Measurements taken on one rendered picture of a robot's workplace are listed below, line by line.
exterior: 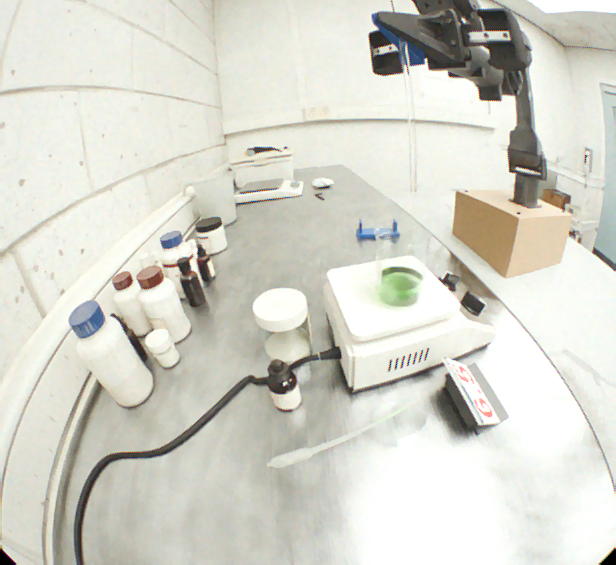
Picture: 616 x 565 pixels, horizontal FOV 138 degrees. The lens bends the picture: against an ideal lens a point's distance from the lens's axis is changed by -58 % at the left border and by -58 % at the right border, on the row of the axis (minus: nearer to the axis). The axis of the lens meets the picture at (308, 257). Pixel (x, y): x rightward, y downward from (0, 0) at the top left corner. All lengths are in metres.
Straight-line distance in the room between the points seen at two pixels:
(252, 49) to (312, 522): 1.81
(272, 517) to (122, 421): 0.21
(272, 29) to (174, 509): 1.87
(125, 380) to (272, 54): 1.65
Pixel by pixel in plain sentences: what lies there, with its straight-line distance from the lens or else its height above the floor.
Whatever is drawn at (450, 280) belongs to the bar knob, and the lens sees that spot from 0.38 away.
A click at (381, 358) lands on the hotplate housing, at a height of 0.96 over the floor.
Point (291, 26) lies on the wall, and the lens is 1.78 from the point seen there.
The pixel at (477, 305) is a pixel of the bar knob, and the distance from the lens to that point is 0.34.
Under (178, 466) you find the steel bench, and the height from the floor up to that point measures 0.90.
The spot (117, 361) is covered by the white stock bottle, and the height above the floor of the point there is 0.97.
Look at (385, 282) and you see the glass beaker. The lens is 0.25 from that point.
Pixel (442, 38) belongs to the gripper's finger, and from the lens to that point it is 0.27.
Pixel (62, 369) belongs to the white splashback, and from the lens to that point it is 0.41.
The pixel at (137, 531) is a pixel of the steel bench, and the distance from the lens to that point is 0.32.
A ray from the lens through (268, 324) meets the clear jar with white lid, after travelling 0.28.
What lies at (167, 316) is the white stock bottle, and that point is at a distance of 0.39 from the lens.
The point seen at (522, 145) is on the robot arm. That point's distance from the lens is 0.57.
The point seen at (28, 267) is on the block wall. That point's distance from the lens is 0.43.
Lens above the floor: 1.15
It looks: 27 degrees down
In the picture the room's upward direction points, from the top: 7 degrees counter-clockwise
